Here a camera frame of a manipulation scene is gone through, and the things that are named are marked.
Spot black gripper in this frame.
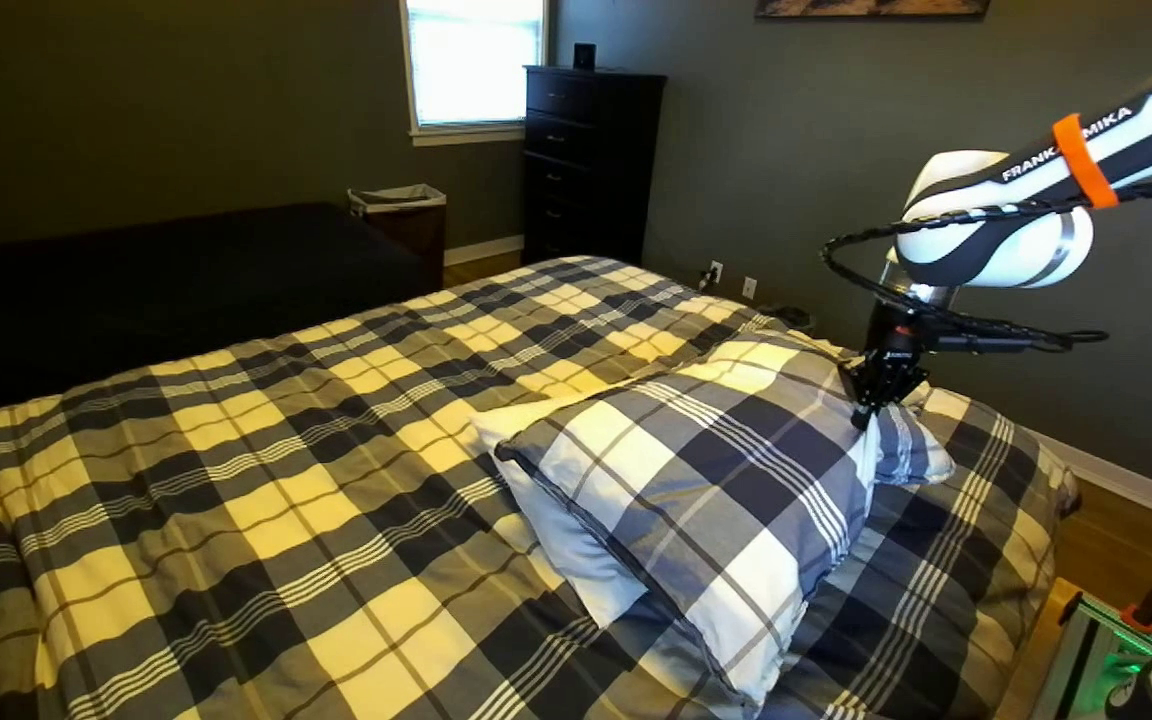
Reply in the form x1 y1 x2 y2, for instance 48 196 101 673
849 297 943 430

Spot checked black and white pillow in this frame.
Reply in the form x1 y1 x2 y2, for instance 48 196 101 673
469 335 959 710

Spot green box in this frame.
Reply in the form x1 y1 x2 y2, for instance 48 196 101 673
1031 590 1152 720

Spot light blue cloth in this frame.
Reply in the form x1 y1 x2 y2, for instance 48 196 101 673
488 450 653 633

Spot tall black dresser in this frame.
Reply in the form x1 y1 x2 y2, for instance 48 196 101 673
522 60 672 270

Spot dark hamper with cloth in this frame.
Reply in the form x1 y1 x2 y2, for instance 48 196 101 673
346 178 454 292

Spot bright window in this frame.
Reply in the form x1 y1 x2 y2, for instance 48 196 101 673
397 0 553 149

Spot yellow and black plaid comforter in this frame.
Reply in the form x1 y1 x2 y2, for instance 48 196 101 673
0 253 1087 720

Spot black futon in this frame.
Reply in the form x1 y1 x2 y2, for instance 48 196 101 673
0 196 450 418

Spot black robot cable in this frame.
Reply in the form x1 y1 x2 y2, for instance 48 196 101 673
823 215 1111 357

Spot wooden bed side rail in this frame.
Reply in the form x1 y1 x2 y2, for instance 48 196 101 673
993 571 1086 720

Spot framed wall picture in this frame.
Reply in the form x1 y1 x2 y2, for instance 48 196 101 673
751 0 995 24

